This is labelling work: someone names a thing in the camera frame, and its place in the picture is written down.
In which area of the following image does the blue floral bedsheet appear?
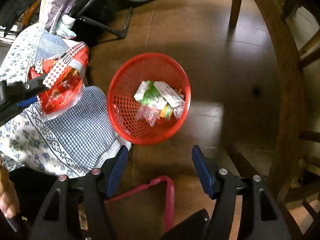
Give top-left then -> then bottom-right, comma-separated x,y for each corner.
1,23 -> 131,178

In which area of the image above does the wooden chair near basket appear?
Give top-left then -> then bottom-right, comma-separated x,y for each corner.
228,0 -> 320,240

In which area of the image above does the colourful striped cardboard box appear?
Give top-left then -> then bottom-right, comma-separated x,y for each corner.
158,103 -> 174,120

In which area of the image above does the red mesh waste basket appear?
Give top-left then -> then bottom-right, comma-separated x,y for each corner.
107,53 -> 191,145

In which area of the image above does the white plastic bag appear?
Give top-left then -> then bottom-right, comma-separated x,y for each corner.
173,105 -> 184,119

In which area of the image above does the red snack bag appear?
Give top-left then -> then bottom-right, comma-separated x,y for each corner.
28,42 -> 89,121

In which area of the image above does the white red medicine box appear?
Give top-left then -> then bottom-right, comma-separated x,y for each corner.
153,81 -> 184,108

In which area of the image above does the red clear plastic bag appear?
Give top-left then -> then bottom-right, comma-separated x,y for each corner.
136,105 -> 161,127

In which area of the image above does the folded purple blanket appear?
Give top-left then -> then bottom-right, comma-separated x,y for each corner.
39,0 -> 77,40

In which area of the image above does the green white paper carton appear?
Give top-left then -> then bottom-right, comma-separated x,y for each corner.
134,80 -> 167,110

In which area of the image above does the person left hand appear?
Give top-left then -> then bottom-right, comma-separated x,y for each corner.
0,157 -> 20,219

